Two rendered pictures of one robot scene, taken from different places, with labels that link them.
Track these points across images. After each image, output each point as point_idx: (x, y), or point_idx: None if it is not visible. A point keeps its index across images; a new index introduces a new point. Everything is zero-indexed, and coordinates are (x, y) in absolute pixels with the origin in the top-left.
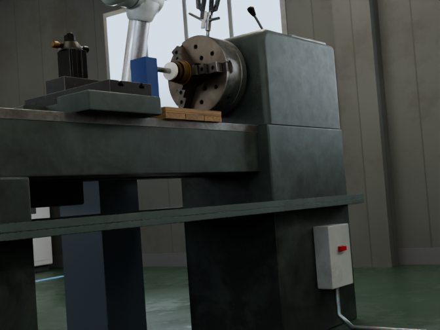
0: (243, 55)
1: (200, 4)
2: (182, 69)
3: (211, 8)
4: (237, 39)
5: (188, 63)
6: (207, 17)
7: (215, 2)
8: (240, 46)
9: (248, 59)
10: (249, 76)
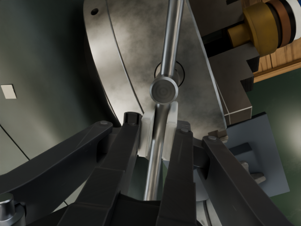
0: (67, 23)
1: (213, 145)
2: (267, 5)
3: (137, 129)
4: (53, 63)
5: (249, 15)
6: (178, 86)
7: (84, 179)
8: (62, 38)
9: (65, 6)
10: (81, 6)
